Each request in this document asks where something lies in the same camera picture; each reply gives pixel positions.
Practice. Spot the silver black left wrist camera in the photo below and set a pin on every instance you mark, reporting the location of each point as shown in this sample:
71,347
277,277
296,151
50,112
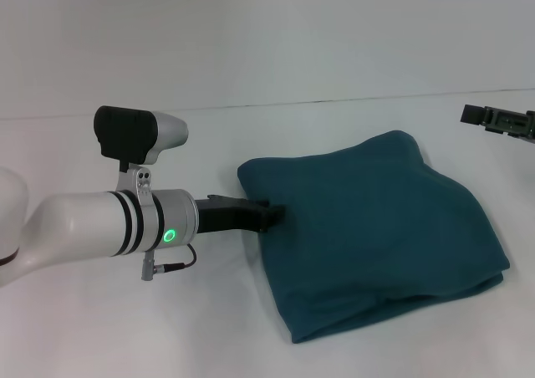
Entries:
129,135

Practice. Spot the teal blue shirt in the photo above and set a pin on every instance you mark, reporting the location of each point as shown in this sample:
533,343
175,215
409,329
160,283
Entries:
376,227

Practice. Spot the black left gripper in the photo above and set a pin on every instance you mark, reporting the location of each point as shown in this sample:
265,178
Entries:
230,217

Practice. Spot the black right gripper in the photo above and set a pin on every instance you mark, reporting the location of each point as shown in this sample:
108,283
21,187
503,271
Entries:
512,123

